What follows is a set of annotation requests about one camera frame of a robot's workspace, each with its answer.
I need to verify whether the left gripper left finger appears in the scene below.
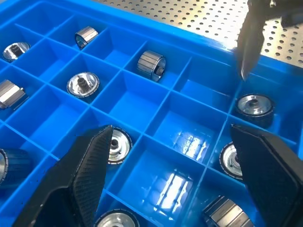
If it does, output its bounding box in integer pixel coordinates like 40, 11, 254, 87
11, 124, 114, 227

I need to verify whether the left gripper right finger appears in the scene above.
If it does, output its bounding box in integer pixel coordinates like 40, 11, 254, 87
231, 123, 303, 227

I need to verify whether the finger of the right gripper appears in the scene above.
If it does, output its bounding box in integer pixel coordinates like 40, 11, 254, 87
281, 0, 303, 27
236, 0, 270, 81

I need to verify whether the blue compartment tray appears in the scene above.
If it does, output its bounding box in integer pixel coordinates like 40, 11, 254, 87
0, 0, 303, 227

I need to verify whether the perforated metal tray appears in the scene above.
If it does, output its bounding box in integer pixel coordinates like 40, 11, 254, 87
91, 0, 303, 68

